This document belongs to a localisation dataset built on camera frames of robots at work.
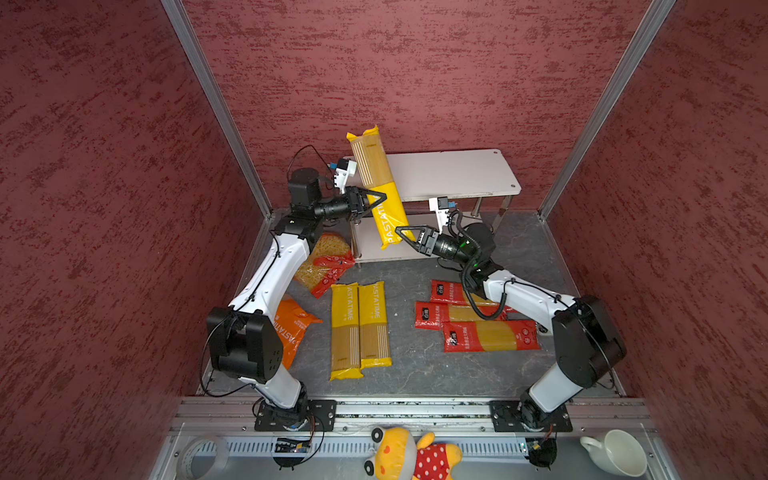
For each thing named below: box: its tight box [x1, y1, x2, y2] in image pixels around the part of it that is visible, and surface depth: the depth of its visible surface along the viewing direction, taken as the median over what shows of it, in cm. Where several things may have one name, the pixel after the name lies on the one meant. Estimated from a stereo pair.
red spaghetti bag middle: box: [414, 302, 510, 331], surface depth 91 cm
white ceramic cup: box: [580, 429, 648, 477], surface depth 65 cm
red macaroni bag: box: [294, 232, 355, 299], surface depth 99 cm
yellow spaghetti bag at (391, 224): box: [346, 125, 416, 250], surface depth 72 cm
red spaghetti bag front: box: [443, 320, 541, 353], surface depth 87 cm
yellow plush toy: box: [364, 426, 463, 480], surface depth 65 cm
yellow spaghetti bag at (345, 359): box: [330, 282, 364, 381], surface depth 88 cm
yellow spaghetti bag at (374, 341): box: [359, 281, 393, 369], surface depth 89 cm
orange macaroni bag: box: [274, 298, 323, 369], surface depth 84 cm
